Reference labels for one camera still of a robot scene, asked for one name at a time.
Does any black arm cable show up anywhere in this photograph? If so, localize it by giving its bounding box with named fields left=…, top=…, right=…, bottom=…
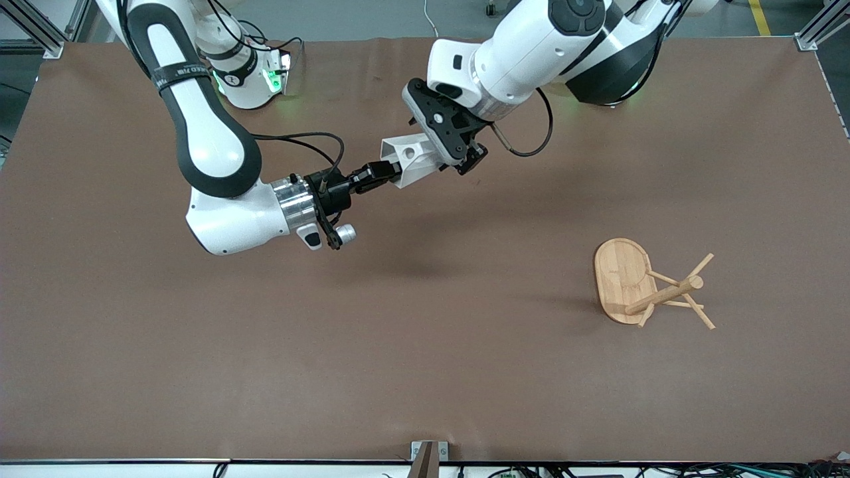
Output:
left=490, top=86, right=554, bottom=159
left=251, top=131, right=347, bottom=181

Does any bundle of cables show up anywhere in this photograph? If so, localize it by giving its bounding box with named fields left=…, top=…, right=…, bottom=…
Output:
left=457, top=461, right=850, bottom=478

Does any grey metal table bracket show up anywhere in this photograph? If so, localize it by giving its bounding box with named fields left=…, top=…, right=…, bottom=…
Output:
left=410, top=440, right=450, bottom=478

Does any aluminium frame profile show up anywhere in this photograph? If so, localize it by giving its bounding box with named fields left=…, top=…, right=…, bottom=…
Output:
left=0, top=0, right=92, bottom=60
left=794, top=0, right=850, bottom=52

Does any wooden cup rack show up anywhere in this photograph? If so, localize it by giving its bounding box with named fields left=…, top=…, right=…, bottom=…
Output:
left=593, top=238, right=717, bottom=331

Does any black right base cable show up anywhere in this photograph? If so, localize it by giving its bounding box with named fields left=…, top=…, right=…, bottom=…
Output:
left=206, top=0, right=306, bottom=57

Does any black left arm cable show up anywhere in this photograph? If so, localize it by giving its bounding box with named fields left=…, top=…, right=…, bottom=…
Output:
left=490, top=86, right=554, bottom=159

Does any white angular plastic cup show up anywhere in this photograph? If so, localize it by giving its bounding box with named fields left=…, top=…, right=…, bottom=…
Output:
left=381, top=132, right=444, bottom=189

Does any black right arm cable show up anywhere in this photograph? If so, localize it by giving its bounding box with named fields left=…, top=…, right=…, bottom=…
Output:
left=251, top=131, right=347, bottom=181

